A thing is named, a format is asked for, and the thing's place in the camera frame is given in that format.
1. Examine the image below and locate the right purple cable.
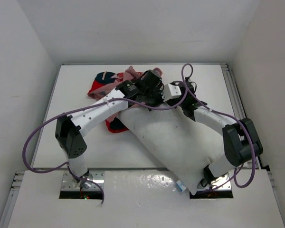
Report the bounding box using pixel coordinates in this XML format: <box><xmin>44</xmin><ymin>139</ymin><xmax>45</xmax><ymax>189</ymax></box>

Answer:
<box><xmin>180</xmin><ymin>63</ymin><xmax>257</xmax><ymax>190</ymax></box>

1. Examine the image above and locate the metal base plate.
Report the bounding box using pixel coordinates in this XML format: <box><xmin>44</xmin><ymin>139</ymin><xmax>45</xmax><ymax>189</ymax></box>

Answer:
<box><xmin>61</xmin><ymin>171</ymin><xmax>105</xmax><ymax>192</ymax></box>
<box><xmin>197</xmin><ymin>174</ymin><xmax>231</xmax><ymax>192</ymax></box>

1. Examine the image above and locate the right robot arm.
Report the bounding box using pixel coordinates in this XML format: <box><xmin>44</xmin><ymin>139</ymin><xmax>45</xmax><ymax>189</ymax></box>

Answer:
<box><xmin>162</xmin><ymin>81</ymin><xmax>263</xmax><ymax>184</ymax></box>

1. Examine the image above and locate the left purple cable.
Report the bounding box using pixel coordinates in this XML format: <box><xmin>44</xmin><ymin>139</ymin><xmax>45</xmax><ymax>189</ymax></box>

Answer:
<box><xmin>22</xmin><ymin>83</ymin><xmax>188</xmax><ymax>204</ymax></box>

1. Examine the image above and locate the white pillow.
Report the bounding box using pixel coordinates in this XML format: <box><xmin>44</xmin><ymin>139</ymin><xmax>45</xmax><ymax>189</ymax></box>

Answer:
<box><xmin>118</xmin><ymin>106</ymin><xmax>223</xmax><ymax>195</ymax></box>

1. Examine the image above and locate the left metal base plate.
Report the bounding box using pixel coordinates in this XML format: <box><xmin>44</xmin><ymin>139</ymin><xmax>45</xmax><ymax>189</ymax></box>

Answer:
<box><xmin>61</xmin><ymin>171</ymin><xmax>105</xmax><ymax>192</ymax></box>

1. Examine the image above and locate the aluminium frame rail right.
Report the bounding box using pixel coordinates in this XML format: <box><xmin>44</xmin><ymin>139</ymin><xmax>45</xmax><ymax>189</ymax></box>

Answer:
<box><xmin>220</xmin><ymin>62</ymin><xmax>259</xmax><ymax>167</ymax></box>

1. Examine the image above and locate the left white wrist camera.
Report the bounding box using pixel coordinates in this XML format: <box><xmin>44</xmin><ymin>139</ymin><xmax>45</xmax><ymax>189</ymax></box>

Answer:
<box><xmin>161</xmin><ymin>84</ymin><xmax>182</xmax><ymax>102</ymax></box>

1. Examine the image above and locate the purple cable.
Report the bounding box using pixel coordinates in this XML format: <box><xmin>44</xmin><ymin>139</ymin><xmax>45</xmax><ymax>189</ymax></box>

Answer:
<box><xmin>22</xmin><ymin>83</ymin><xmax>188</xmax><ymax>204</ymax></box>
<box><xmin>180</xmin><ymin>63</ymin><xmax>257</xmax><ymax>190</ymax></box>

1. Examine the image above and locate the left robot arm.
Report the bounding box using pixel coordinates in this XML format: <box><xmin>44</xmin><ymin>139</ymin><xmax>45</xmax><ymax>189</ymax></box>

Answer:
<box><xmin>55</xmin><ymin>68</ymin><xmax>164</xmax><ymax>181</ymax></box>

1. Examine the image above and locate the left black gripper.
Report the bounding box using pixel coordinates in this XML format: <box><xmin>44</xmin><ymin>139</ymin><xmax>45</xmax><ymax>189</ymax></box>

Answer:
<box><xmin>142</xmin><ymin>85</ymin><xmax>169</xmax><ymax>112</ymax></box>

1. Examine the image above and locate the red patterned pillowcase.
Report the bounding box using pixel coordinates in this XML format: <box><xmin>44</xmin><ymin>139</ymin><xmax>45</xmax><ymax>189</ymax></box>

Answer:
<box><xmin>86</xmin><ymin>66</ymin><xmax>163</xmax><ymax>133</ymax></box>

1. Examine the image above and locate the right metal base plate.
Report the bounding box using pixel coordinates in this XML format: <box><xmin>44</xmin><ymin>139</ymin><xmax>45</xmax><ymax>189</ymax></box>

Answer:
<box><xmin>197</xmin><ymin>174</ymin><xmax>231</xmax><ymax>192</ymax></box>

